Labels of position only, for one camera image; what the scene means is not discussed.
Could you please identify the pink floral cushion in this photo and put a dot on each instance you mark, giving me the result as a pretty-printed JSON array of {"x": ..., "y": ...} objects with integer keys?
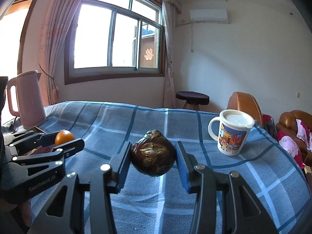
[{"x": 286, "y": 142}]

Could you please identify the pink right curtain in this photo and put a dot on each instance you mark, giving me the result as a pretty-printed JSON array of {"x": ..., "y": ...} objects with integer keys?
[{"x": 170, "y": 9}]

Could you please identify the brown leather chair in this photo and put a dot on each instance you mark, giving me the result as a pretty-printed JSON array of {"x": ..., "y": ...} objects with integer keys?
[{"x": 246, "y": 103}]

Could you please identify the white air conditioner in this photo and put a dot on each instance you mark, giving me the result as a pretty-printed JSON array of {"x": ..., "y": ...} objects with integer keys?
[{"x": 209, "y": 15}]

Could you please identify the small round orange kumquat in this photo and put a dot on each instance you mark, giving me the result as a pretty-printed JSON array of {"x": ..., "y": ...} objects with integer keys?
[{"x": 63, "y": 136}]

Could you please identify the window with brown frame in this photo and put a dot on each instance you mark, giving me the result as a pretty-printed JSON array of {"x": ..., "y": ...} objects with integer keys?
[{"x": 111, "y": 39}]

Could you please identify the pink left curtain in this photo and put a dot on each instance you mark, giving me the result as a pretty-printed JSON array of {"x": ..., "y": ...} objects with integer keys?
[{"x": 55, "y": 28}]

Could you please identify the dark water chestnut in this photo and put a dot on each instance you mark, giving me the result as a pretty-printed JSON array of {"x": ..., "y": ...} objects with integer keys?
[{"x": 153, "y": 154}]

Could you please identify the white cartoon mug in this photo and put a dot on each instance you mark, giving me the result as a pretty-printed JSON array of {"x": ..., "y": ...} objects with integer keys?
[{"x": 230, "y": 129}]

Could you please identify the dark round stool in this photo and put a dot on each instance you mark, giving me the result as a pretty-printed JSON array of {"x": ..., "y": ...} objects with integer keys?
[{"x": 193, "y": 100}]

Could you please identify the pink electric kettle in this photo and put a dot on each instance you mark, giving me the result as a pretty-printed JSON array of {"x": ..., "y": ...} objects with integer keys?
[{"x": 30, "y": 107}]

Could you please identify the blue plaid tablecloth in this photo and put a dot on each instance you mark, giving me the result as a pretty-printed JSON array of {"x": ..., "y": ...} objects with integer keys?
[{"x": 160, "y": 204}]

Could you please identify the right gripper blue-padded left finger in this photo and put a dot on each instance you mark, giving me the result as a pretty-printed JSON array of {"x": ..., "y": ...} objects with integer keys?
[{"x": 64, "y": 209}]

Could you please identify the brown leather sofa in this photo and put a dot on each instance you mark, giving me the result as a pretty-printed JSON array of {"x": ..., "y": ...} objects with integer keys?
[{"x": 297, "y": 125}]

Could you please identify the pink metal tin box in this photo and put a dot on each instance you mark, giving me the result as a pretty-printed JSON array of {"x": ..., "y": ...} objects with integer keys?
[{"x": 37, "y": 148}]

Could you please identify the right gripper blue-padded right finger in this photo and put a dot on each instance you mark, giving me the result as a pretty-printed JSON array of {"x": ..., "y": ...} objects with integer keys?
[{"x": 242, "y": 211}]

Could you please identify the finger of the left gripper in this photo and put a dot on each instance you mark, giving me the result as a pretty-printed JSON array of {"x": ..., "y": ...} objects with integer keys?
[
  {"x": 24, "y": 141},
  {"x": 66, "y": 150}
]

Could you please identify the pink curtain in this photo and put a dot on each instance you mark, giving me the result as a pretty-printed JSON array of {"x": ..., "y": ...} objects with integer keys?
[
  {"x": 170, "y": 9},
  {"x": 55, "y": 28}
]

